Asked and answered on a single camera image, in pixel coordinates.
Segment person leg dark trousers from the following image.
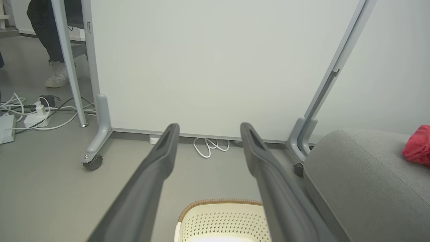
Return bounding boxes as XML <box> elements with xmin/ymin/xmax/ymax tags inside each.
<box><xmin>27</xmin><ymin>0</ymin><xmax>84</xmax><ymax>64</ymax></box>

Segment cream perforated laundry basket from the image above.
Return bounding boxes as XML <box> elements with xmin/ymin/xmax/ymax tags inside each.
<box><xmin>174</xmin><ymin>198</ymin><xmax>273</xmax><ymax>242</ymax></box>

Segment white power strip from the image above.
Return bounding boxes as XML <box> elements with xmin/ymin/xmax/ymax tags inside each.
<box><xmin>23</xmin><ymin>111</ymin><xmax>51</xmax><ymax>129</ymax></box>

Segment white partition panel grey frame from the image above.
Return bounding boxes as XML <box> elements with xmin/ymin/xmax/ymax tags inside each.
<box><xmin>81</xmin><ymin>0</ymin><xmax>378</xmax><ymax>168</ymax></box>
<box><xmin>286</xmin><ymin>0</ymin><xmax>430</xmax><ymax>165</ymax></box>

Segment flat white box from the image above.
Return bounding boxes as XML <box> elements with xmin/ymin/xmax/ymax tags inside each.
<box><xmin>0</xmin><ymin>114</ymin><xmax>16</xmax><ymax>145</ymax></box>

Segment grey metal table leg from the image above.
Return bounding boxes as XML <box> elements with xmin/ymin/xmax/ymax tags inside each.
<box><xmin>50</xmin><ymin>0</ymin><xmax>90</xmax><ymax>128</ymax></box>

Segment grey fabric sofa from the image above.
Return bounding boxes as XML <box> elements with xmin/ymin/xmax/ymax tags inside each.
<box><xmin>302</xmin><ymin>129</ymin><xmax>430</xmax><ymax>242</ymax></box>

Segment black floor cable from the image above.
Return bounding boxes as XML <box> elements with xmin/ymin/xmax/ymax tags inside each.
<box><xmin>13</xmin><ymin>96</ymin><xmax>96</xmax><ymax>135</ymax></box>

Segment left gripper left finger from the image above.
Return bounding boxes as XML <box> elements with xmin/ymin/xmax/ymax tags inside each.
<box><xmin>86</xmin><ymin>123</ymin><xmax>180</xmax><ymax>242</ymax></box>

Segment looped white cable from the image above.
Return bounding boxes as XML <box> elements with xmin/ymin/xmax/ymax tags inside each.
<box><xmin>193</xmin><ymin>137</ymin><xmax>231</xmax><ymax>159</ymax></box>

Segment white floor cable bundle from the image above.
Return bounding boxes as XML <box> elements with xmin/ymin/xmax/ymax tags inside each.
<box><xmin>0</xmin><ymin>92</ymin><xmax>97</xmax><ymax>142</ymax></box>

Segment red and white garment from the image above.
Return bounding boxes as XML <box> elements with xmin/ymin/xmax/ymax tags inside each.
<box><xmin>402</xmin><ymin>125</ymin><xmax>430</xmax><ymax>167</ymax></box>

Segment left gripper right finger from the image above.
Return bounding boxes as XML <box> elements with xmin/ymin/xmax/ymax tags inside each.
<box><xmin>240</xmin><ymin>122</ymin><xmax>337</xmax><ymax>242</ymax></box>

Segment white sneaker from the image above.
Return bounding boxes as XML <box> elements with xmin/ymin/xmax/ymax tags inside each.
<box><xmin>45</xmin><ymin>63</ymin><xmax>80</xmax><ymax>89</ymax></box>

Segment black power adapter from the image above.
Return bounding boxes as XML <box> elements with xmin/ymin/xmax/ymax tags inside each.
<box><xmin>38</xmin><ymin>95</ymin><xmax>57</xmax><ymax>108</ymax></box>

